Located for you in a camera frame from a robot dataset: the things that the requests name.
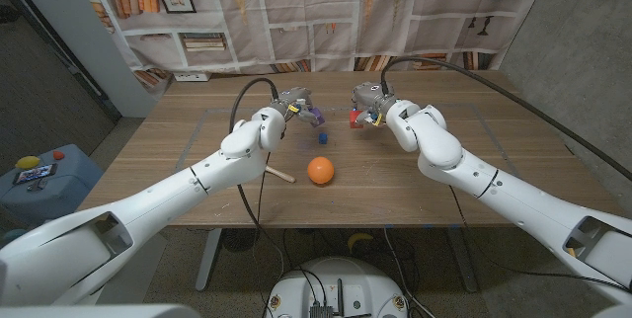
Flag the thin black left wrist cable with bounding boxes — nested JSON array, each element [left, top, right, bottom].
[[255, 152, 272, 228]]

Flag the smartphone with lit screen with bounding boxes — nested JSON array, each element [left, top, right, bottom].
[[13, 163, 58, 185]]

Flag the teal round object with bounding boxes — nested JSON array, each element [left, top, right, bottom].
[[0, 228, 29, 250]]

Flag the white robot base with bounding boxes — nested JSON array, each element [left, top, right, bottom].
[[265, 257, 410, 318]]

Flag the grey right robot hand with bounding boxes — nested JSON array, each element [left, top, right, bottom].
[[351, 81, 396, 127]]

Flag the multicolour wooden maraca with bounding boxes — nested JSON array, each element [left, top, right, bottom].
[[265, 165, 297, 185]]

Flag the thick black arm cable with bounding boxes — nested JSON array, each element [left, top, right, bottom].
[[379, 55, 632, 182], [229, 77, 286, 279]]

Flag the grey table leg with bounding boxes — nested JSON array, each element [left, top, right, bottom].
[[446, 226, 479, 293], [195, 227, 223, 293]]

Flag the white power strip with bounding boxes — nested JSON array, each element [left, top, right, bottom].
[[173, 71, 212, 83]]

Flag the blue-grey ottoman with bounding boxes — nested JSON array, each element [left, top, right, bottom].
[[0, 143, 105, 225]]

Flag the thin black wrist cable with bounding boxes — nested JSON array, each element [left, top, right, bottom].
[[255, 152, 272, 228], [448, 184, 632, 293]]

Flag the black round fan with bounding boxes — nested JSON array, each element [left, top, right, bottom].
[[220, 227, 262, 253]]

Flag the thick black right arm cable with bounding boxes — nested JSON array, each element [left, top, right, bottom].
[[379, 55, 632, 182]]

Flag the orange ball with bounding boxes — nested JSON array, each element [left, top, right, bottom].
[[306, 156, 336, 186]]

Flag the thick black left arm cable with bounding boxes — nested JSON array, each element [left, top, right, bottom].
[[229, 77, 286, 279]]

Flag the yellow banana toy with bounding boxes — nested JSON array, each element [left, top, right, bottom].
[[347, 232, 375, 254]]

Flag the printed bookshelf backdrop cloth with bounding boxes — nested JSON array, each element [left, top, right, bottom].
[[71, 0, 554, 75]]

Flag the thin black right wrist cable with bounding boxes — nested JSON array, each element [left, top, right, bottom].
[[448, 184, 632, 293]]

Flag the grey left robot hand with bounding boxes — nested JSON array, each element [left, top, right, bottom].
[[276, 86, 323, 127]]

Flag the white platform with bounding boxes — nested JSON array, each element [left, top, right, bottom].
[[96, 232, 168, 305]]

